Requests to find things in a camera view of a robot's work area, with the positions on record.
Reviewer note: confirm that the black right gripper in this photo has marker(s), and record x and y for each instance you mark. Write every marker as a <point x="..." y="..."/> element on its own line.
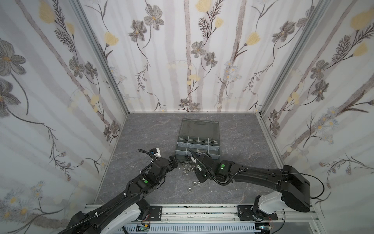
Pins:
<point x="197" y="164"/>

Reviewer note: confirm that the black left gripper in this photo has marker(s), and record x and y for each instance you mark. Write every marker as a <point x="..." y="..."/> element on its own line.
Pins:
<point x="172" y="162"/>

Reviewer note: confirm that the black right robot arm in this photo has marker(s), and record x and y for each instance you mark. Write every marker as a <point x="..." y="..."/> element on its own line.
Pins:
<point x="290" y="188"/>

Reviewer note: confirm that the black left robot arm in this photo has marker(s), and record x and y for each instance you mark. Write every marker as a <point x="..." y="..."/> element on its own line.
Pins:
<point x="105" y="218"/>

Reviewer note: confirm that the silver bolt pile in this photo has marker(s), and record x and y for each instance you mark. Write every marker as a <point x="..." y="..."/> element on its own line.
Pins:
<point x="188" y="167"/>

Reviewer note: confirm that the clear plastic organizer box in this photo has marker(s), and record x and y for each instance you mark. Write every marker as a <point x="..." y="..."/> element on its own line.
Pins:
<point x="199" y="136"/>

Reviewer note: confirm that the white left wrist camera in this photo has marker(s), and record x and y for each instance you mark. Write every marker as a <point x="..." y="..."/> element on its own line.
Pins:
<point x="156" y="152"/>

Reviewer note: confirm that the white slotted cable duct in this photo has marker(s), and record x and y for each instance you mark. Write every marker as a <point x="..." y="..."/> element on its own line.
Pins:
<point x="199" y="228"/>

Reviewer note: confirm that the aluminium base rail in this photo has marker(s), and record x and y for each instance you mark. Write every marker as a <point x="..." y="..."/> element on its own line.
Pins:
<point x="285" y="221"/>

